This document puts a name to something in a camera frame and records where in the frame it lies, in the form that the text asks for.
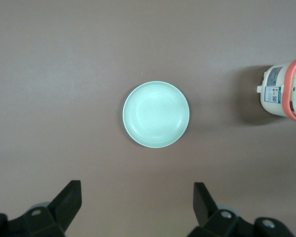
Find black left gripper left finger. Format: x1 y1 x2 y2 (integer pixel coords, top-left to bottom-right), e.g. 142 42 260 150
0 180 82 237

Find pale green round plate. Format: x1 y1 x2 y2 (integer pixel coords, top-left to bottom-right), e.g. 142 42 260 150
122 81 190 149

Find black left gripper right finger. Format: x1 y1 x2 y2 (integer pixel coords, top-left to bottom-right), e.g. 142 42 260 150
187 182 293 237

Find cream rice cooker orange trim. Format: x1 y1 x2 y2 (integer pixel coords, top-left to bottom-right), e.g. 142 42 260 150
256 54 296 124

